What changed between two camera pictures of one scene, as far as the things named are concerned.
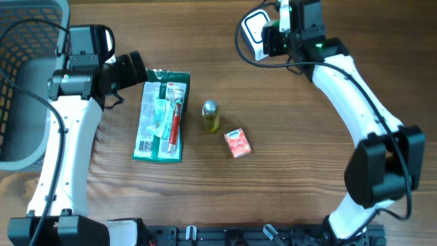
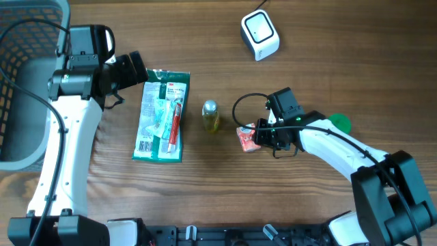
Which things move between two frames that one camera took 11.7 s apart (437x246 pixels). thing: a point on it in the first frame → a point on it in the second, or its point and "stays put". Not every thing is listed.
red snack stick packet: [171, 147] stays put
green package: [159, 130] stays put
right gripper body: [276, 42] → [272, 138]
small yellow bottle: [211, 115] stays put
